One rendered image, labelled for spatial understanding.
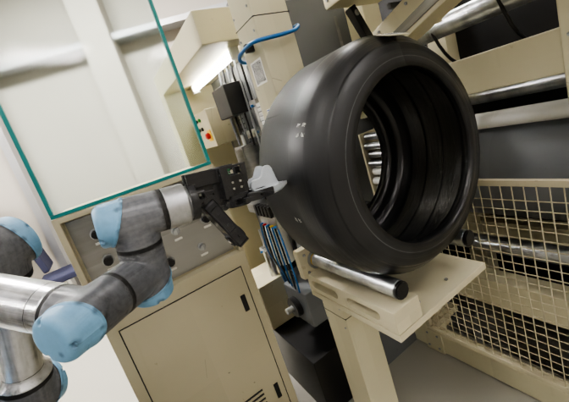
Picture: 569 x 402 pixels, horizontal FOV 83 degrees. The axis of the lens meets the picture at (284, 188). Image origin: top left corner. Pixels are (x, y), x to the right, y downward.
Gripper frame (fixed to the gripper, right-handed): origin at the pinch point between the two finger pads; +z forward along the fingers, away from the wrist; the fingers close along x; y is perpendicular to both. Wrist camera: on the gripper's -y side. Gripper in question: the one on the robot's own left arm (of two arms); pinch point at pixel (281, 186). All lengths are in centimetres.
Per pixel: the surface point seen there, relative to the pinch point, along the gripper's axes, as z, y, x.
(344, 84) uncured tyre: 12.3, 17.6, -11.4
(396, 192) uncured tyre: 50, -15, 15
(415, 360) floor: 80, -113, 48
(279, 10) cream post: 26, 48, 26
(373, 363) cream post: 37, -79, 27
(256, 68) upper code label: 17.8, 33.4, 32.6
